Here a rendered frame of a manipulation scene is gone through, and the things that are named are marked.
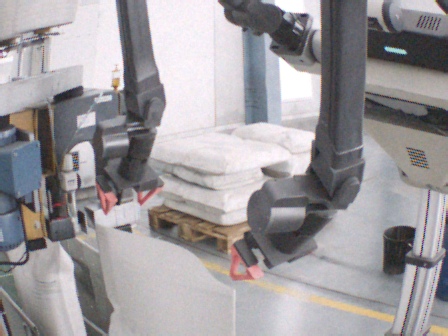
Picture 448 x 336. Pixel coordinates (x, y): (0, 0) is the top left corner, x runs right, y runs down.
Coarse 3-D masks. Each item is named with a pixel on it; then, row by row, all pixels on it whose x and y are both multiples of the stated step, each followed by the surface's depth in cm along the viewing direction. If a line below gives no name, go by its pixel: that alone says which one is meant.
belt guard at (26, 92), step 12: (48, 72) 130; (60, 72) 123; (72, 72) 131; (0, 84) 115; (12, 84) 106; (24, 84) 103; (36, 84) 110; (48, 84) 117; (60, 84) 124; (72, 84) 132; (0, 96) 95; (12, 96) 99; (24, 96) 104; (36, 96) 111; (48, 96) 117; (0, 108) 96; (12, 108) 99
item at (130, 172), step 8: (120, 160) 121; (128, 160) 119; (136, 160) 118; (144, 160) 120; (112, 168) 122; (120, 168) 121; (128, 168) 119; (136, 168) 119; (144, 168) 121; (112, 176) 120; (120, 176) 121; (128, 176) 120; (136, 176) 121; (144, 176) 123; (152, 176) 125; (120, 184) 119; (128, 184) 120; (136, 184) 121
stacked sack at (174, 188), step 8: (160, 176) 455; (168, 176) 454; (176, 176) 455; (168, 184) 444; (176, 184) 440; (184, 184) 437; (192, 184) 438; (160, 192) 448; (168, 192) 439; (176, 192) 436; (184, 192) 433; (176, 200) 439
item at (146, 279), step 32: (96, 224) 137; (128, 256) 134; (160, 256) 130; (192, 256) 121; (128, 288) 118; (160, 288) 112; (192, 288) 108; (224, 288) 104; (128, 320) 123; (160, 320) 114; (192, 320) 111; (224, 320) 106
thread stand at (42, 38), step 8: (56, 32) 108; (64, 32) 110; (24, 40) 104; (32, 40) 104; (40, 40) 108; (48, 40) 107; (0, 48) 122; (8, 48) 126; (16, 48) 121; (24, 48) 118; (16, 80) 118
